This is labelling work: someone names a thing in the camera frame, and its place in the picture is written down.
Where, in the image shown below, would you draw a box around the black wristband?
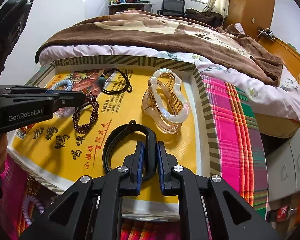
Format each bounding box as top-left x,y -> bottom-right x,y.
102,120 -> 157,181

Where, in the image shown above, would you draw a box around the dark garnet bead bracelet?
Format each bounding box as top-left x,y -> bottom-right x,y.
72,89 -> 100,135

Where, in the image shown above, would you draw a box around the purple spiral hair tie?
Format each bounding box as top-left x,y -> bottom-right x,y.
22,194 -> 47,227

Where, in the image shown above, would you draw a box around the striped cardboard tray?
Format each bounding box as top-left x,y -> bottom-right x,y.
7,55 -> 223,222

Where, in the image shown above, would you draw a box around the plaid colourful cloth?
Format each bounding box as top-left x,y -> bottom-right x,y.
0,75 -> 268,239

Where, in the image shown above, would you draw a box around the wooden desk shelf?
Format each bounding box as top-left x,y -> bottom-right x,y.
108,2 -> 152,15

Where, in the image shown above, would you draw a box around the grey drawer cabinet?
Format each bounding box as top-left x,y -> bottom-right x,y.
266,128 -> 300,202

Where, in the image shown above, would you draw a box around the cola bottle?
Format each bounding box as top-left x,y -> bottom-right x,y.
266,205 -> 297,223

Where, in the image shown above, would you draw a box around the bed with white sheet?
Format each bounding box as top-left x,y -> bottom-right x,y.
37,9 -> 300,139

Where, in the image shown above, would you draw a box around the brown blanket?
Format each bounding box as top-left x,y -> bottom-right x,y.
34,10 -> 283,87

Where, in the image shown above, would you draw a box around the black office chair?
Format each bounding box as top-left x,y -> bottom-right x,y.
157,0 -> 185,17

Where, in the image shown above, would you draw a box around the wooden headboard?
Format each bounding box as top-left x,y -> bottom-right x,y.
257,35 -> 300,85

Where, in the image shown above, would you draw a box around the wooden wardrobe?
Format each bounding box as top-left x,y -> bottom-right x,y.
223,0 -> 275,38

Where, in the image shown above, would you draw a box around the light blue spiral hair tie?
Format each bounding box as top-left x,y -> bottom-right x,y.
50,78 -> 74,91

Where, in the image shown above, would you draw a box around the black cord bead necklace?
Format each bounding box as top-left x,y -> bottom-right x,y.
97,68 -> 133,95

